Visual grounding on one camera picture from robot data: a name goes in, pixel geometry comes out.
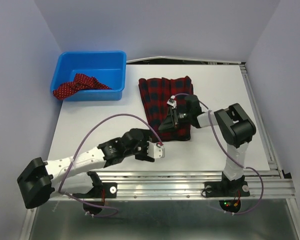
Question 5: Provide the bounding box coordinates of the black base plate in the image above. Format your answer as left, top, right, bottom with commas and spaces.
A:
72, 182, 118, 199
201, 181, 251, 198

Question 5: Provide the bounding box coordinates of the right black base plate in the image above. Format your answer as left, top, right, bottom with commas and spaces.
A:
201, 181, 251, 198

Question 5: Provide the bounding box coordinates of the red navy plaid skirt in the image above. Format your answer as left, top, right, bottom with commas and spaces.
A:
138, 76, 194, 142

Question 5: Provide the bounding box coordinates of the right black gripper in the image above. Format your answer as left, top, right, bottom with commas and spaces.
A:
158, 106, 192, 134

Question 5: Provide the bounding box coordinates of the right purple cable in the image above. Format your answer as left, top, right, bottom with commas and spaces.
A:
173, 93, 264, 216

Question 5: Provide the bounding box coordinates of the aluminium table frame rail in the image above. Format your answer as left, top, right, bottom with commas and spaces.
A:
29, 170, 297, 201

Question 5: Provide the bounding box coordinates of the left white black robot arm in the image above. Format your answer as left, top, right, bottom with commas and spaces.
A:
17, 128, 165, 209

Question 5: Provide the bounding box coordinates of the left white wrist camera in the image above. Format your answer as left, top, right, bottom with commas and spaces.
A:
147, 142, 165, 159

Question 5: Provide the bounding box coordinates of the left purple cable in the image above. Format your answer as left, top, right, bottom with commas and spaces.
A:
57, 113, 165, 218

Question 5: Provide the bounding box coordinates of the purple cable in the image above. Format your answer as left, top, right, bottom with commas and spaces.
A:
173, 93, 264, 216
57, 113, 165, 218

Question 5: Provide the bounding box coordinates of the red white-dotted skirt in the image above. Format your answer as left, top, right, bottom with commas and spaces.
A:
52, 73, 112, 101

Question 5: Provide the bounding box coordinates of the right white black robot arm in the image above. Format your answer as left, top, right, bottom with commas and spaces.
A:
158, 93, 257, 198

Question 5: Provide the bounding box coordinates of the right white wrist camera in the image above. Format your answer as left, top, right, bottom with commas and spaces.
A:
166, 95, 177, 109

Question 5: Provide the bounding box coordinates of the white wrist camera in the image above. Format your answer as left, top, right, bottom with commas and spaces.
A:
166, 95, 177, 109
147, 142, 165, 159

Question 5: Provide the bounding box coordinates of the blue plastic bin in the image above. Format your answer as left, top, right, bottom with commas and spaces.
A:
50, 50, 127, 102

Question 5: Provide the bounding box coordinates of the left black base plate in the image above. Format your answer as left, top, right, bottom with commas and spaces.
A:
72, 182, 118, 199

